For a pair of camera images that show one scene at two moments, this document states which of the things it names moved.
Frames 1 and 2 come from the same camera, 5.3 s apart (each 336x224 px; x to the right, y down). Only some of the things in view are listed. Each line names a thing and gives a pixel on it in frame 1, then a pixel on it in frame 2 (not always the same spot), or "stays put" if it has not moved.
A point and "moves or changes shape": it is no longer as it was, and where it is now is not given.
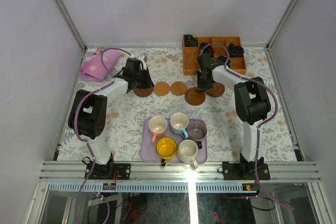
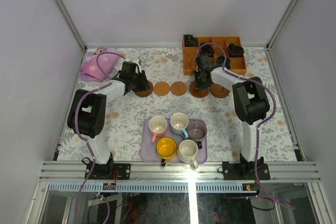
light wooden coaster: (178, 88) stays put
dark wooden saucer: (218, 89) moves or changes shape
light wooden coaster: (161, 88) stays put
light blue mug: (179, 123) stays put
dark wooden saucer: (195, 96) moves or changes shape
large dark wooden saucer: (143, 92) stays put
